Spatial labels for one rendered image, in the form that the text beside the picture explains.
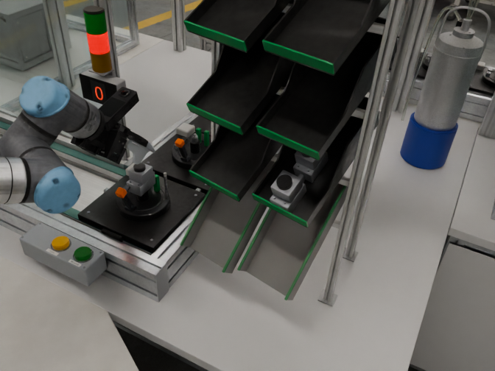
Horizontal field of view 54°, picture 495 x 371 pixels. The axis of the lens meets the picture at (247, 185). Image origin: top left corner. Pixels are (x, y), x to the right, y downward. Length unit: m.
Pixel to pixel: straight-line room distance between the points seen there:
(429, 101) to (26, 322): 1.30
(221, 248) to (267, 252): 0.11
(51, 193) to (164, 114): 1.13
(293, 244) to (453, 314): 0.86
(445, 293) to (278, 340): 0.75
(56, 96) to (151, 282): 0.50
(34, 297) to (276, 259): 0.60
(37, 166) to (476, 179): 1.40
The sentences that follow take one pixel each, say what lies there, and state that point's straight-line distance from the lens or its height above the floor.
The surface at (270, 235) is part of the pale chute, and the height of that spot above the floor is 1.06.
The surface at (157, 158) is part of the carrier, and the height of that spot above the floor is 0.97.
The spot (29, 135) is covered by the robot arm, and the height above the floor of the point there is 1.34.
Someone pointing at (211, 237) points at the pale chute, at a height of 1.02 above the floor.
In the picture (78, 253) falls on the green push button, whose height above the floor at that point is 0.97.
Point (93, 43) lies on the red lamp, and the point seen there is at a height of 1.34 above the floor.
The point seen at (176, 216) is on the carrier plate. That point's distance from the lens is 1.29.
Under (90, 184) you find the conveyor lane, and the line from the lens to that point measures 1.51.
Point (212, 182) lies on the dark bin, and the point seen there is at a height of 1.21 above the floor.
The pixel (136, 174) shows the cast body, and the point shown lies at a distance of 1.25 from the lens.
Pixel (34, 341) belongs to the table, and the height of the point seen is 0.86.
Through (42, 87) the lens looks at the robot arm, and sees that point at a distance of 0.94.
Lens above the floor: 1.84
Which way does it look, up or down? 39 degrees down
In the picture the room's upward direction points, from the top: 4 degrees clockwise
